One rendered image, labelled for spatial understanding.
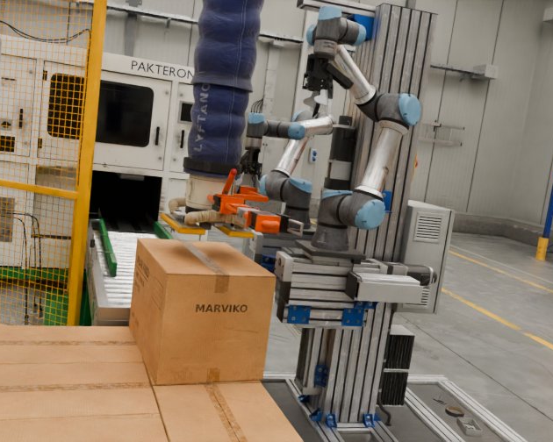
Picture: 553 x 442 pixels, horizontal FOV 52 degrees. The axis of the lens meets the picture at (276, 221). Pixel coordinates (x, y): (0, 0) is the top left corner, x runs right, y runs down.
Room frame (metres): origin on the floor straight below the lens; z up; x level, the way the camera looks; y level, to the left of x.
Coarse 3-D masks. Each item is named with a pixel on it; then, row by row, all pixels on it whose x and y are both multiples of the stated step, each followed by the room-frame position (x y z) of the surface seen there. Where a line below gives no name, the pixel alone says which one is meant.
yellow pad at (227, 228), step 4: (224, 224) 2.22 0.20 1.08; (228, 224) 2.23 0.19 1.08; (232, 224) 2.18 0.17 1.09; (220, 228) 2.18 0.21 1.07; (224, 228) 2.15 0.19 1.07; (228, 228) 2.14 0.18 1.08; (232, 228) 2.13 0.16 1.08; (244, 228) 2.18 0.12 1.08; (224, 232) 2.14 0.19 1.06; (228, 232) 2.09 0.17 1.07; (232, 232) 2.09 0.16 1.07; (236, 232) 2.09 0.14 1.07; (240, 232) 2.10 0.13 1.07; (244, 232) 2.11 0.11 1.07; (248, 232) 2.12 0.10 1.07; (252, 232) 2.13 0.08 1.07; (232, 236) 2.09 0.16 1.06; (236, 236) 2.09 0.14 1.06; (240, 236) 2.10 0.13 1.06; (244, 236) 2.11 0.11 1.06; (248, 236) 2.11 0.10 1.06; (252, 236) 2.12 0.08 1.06
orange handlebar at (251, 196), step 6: (252, 192) 2.49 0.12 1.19; (210, 198) 2.09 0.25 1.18; (246, 198) 2.32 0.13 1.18; (252, 198) 2.33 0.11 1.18; (258, 198) 2.34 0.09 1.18; (264, 198) 2.35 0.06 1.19; (228, 204) 1.91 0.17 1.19; (234, 204) 1.88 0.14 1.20; (240, 204) 1.87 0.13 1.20; (228, 210) 1.90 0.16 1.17; (234, 210) 1.83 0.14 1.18; (246, 216) 1.73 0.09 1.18; (264, 222) 1.62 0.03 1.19; (270, 222) 1.62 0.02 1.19; (276, 222) 1.63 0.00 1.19; (270, 228) 1.62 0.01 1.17
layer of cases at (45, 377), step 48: (0, 336) 2.12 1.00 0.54; (48, 336) 2.18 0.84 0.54; (96, 336) 2.25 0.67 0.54; (0, 384) 1.73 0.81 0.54; (48, 384) 1.77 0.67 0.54; (96, 384) 1.81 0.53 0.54; (144, 384) 1.86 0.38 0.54; (192, 384) 1.92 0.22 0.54; (240, 384) 1.96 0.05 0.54; (0, 432) 1.45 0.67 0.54; (48, 432) 1.48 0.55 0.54; (96, 432) 1.51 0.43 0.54; (144, 432) 1.55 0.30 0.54; (192, 432) 1.58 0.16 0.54; (240, 432) 1.62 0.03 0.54; (288, 432) 1.66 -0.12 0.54
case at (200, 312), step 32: (160, 256) 2.10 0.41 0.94; (192, 256) 2.17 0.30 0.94; (224, 256) 2.25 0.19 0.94; (160, 288) 1.94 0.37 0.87; (192, 288) 1.90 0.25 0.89; (224, 288) 1.94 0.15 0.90; (256, 288) 1.99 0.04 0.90; (160, 320) 1.89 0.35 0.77; (192, 320) 1.90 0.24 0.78; (224, 320) 1.95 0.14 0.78; (256, 320) 2.00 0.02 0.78; (160, 352) 1.86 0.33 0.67; (192, 352) 1.91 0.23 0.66; (224, 352) 1.96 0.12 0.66; (256, 352) 2.01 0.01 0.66; (160, 384) 1.87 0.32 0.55
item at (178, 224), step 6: (180, 210) 2.24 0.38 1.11; (162, 216) 2.27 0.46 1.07; (168, 216) 2.25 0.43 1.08; (174, 216) 2.24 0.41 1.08; (168, 222) 2.17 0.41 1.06; (174, 222) 2.12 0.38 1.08; (180, 222) 2.11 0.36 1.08; (174, 228) 2.07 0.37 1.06; (180, 228) 2.01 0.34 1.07; (186, 228) 2.02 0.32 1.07; (192, 228) 2.04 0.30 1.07; (198, 228) 2.06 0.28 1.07; (198, 234) 2.04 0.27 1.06; (204, 234) 2.04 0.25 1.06
